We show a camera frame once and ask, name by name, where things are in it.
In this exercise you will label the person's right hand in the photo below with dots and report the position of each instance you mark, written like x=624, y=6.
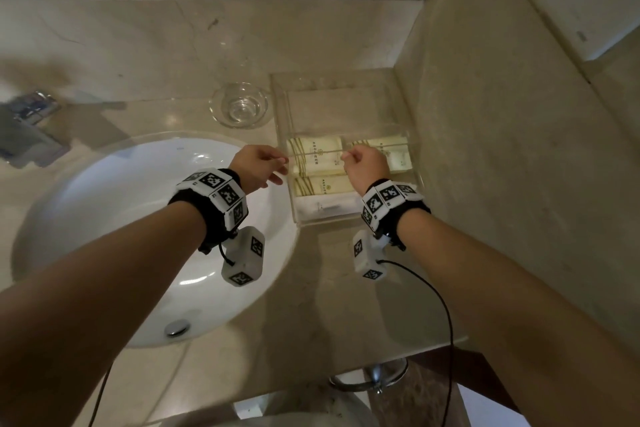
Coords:
x=369, y=166

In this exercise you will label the person's left hand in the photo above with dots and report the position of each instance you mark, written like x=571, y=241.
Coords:
x=255, y=166

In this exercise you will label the person's right fingers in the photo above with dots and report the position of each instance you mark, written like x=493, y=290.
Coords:
x=351, y=161

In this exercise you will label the person's left fingers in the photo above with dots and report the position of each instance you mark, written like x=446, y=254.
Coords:
x=276, y=166

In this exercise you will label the clear acrylic box lid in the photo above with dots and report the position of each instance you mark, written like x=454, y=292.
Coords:
x=335, y=106

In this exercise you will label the person's left forearm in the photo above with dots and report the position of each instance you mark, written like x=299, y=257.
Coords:
x=95, y=301

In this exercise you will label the person's right forearm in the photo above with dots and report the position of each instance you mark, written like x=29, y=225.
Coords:
x=525, y=321

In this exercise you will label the cream striped amenity packet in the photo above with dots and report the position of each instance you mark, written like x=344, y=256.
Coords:
x=320, y=185
x=315, y=156
x=397, y=154

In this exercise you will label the white amenity packet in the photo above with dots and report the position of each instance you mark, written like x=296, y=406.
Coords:
x=327, y=206

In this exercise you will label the clear acrylic amenity box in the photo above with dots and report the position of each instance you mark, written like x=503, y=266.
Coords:
x=400, y=181

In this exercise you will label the black wristband with marker cubes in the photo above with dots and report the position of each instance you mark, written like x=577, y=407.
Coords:
x=220, y=196
x=387, y=204

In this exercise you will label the clear glass dish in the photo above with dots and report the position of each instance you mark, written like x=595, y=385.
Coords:
x=239, y=105

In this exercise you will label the white sink basin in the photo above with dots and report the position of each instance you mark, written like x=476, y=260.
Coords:
x=125, y=191

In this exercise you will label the chrome sink drain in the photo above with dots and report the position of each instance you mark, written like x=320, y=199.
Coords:
x=177, y=328

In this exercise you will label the chrome faucet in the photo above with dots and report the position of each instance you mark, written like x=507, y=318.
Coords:
x=27, y=126

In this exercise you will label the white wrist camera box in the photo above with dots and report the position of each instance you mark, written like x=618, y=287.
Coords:
x=367, y=254
x=245, y=259

